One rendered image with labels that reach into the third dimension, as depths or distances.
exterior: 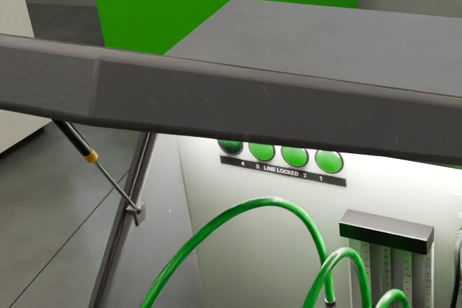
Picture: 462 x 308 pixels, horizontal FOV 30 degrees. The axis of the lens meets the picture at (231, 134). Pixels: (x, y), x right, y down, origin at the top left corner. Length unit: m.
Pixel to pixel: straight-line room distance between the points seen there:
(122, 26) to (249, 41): 2.79
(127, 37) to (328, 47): 2.88
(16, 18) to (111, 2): 0.46
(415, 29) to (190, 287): 0.64
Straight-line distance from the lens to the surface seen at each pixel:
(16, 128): 4.37
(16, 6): 4.24
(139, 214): 1.45
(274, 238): 1.53
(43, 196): 4.03
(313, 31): 1.53
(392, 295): 1.17
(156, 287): 1.16
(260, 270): 1.60
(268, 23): 1.58
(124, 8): 4.22
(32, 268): 3.61
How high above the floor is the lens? 2.12
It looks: 30 degrees down
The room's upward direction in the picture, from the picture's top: 8 degrees counter-clockwise
